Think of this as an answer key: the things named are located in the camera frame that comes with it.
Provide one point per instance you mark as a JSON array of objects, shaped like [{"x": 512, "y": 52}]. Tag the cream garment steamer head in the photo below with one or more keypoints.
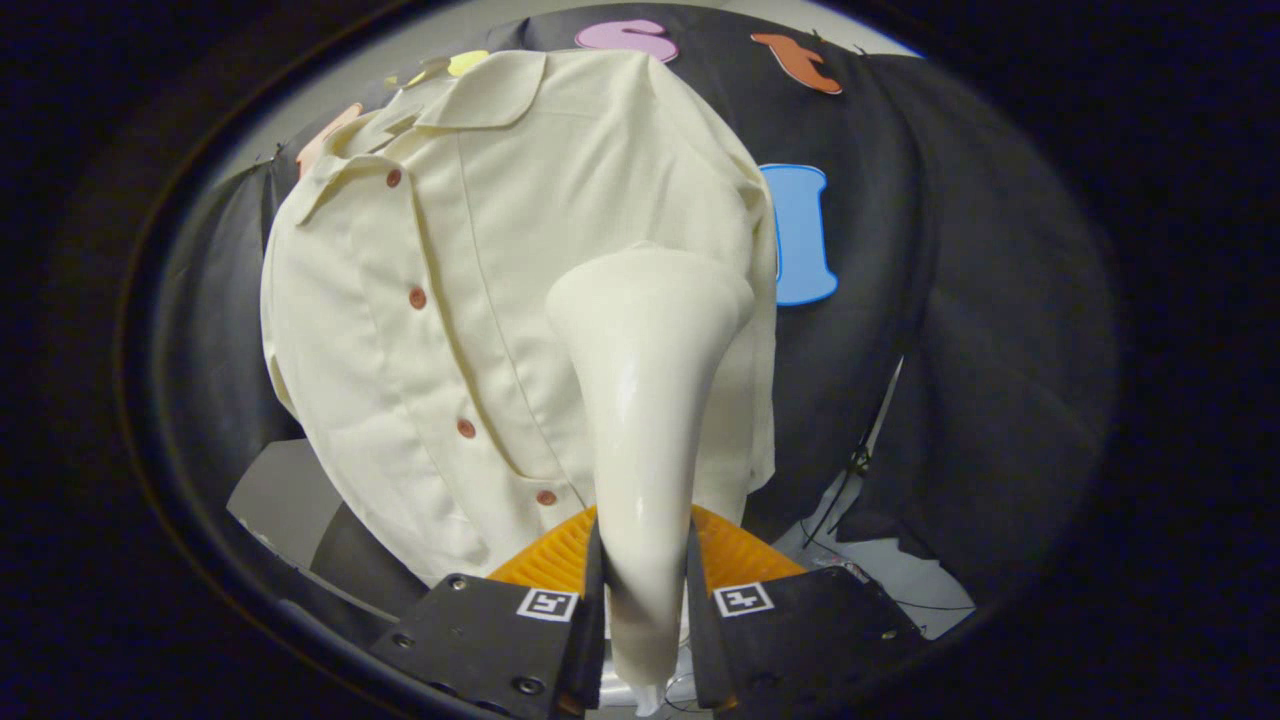
[{"x": 650, "y": 400}]

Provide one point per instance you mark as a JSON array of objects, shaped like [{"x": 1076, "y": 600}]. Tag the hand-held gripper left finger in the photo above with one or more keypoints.
[{"x": 590, "y": 640}]

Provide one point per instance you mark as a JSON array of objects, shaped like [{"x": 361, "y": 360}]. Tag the white clothes hanger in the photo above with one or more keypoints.
[{"x": 425, "y": 72}]

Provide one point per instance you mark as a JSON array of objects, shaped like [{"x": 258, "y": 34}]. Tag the black backdrop cloth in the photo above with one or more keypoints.
[{"x": 950, "y": 300}]

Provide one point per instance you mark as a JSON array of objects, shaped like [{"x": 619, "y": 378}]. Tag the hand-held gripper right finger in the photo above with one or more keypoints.
[{"x": 700, "y": 640}]

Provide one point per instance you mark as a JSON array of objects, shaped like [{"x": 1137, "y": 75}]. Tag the grey cabinet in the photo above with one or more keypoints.
[{"x": 280, "y": 495}]

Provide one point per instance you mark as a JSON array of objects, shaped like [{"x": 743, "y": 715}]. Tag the cream button shirt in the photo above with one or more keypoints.
[{"x": 450, "y": 350}]

